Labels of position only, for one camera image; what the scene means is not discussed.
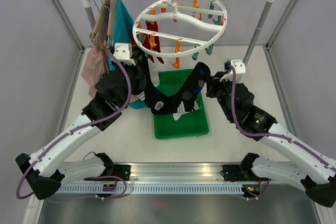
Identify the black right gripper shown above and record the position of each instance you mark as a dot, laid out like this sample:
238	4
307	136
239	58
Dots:
213	82

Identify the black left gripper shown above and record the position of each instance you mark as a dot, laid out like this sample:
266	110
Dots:
139	67

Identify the white sock with black stripes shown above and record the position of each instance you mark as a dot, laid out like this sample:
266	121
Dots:
154	73

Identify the teal clothes peg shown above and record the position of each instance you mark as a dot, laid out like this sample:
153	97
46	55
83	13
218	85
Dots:
195	54

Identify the red christmas sock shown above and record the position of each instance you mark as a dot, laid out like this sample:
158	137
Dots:
137	40
152	26

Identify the white round clip hanger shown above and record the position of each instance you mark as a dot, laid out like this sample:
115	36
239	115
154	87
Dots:
181	24

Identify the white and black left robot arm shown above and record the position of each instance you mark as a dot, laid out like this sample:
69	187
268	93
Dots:
46	170

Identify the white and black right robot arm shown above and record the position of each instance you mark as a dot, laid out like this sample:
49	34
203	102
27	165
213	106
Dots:
257	124

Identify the beige clothes hanger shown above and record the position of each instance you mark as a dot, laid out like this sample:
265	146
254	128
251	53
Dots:
102	27

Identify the green plastic tray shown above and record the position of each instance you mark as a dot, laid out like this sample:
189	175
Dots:
189	124

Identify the pink hanging garment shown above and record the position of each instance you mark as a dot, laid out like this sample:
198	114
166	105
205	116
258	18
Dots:
96	64

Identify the orange peg on crossbar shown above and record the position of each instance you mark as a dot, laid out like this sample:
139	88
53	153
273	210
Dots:
178	45

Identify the teal hanging garment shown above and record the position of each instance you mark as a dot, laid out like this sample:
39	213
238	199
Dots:
123	24

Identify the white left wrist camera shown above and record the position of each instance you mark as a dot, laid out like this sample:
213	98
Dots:
123	53

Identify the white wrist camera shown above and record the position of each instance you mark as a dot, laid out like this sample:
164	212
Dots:
123	53
233	69

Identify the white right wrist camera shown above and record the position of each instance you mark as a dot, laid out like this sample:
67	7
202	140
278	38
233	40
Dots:
233	69

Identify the aluminium mounting rail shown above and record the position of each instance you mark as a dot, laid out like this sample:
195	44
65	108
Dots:
178	171

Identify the white slotted cable duct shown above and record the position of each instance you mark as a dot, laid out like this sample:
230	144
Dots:
167	189

